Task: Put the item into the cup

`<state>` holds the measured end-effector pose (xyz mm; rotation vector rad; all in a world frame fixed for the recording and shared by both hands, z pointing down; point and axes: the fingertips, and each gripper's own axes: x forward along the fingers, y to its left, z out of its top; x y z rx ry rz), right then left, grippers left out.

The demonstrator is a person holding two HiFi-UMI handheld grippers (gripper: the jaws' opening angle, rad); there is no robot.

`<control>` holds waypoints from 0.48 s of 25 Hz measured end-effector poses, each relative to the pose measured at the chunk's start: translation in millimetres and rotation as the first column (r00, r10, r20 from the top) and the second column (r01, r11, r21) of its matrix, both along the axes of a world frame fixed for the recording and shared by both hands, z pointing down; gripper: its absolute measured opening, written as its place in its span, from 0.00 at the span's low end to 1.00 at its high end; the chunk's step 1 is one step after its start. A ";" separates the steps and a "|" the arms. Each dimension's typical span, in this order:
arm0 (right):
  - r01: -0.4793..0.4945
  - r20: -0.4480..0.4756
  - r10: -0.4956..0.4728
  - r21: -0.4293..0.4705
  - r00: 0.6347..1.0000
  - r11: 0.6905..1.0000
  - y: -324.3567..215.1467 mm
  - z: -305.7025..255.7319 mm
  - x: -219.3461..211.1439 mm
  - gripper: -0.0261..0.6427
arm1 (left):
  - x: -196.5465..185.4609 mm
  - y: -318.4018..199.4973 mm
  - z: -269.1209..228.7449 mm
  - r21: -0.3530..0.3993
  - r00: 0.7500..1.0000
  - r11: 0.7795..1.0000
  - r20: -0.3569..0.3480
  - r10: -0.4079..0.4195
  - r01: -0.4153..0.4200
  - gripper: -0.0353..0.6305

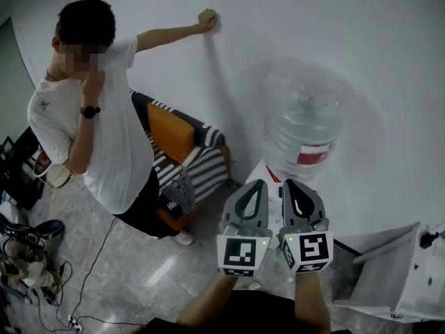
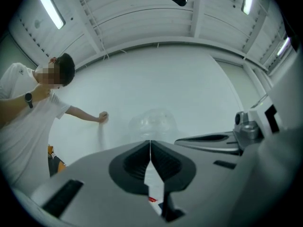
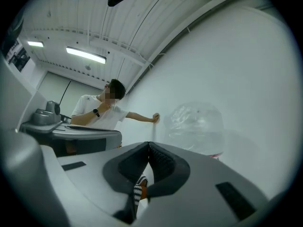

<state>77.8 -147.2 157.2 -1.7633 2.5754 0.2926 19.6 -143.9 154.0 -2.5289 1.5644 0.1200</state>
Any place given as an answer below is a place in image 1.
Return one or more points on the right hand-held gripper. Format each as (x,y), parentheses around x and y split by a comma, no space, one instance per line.
(313,250)

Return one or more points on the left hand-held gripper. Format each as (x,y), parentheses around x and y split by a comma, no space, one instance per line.
(240,252)

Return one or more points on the person's right forearm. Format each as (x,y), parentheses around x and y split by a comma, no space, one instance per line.
(311,301)

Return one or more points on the person's left forearm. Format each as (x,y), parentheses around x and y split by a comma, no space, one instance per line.
(208,301)

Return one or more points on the white water dispenser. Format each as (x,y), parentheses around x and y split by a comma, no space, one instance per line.
(259,172)

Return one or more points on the black and white striped blanket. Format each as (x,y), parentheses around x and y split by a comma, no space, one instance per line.
(208,172)

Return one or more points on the grey fuzzy blanket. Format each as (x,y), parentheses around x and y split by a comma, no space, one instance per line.
(180,191)

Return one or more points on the black cloth with white mark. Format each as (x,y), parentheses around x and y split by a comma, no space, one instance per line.
(170,207)

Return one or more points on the large clear water bottle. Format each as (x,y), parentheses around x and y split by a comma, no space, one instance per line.
(306,117)

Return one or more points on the orange armchair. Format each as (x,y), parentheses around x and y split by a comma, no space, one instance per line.
(170,137)

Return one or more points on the person's black shirt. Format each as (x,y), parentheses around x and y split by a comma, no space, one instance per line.
(243,311)

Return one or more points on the white cabinet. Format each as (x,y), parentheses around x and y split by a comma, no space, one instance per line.
(393,273)

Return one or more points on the black wristwatch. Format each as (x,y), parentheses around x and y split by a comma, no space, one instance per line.
(89,112)

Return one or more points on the round side table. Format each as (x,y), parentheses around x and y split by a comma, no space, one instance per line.
(55,174)

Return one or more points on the white power strip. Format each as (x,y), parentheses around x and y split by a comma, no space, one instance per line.
(75,323)

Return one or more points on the black shelf unit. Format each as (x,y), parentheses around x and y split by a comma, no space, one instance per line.
(19,172)

